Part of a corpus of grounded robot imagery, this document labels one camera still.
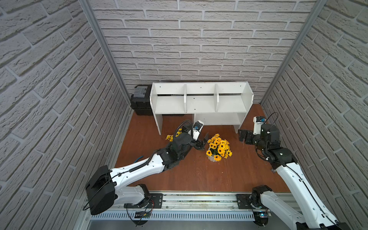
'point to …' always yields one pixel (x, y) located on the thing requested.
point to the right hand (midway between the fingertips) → (248, 130)
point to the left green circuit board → (143, 214)
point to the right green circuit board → (263, 215)
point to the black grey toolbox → (140, 100)
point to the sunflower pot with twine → (218, 147)
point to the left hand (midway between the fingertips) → (201, 125)
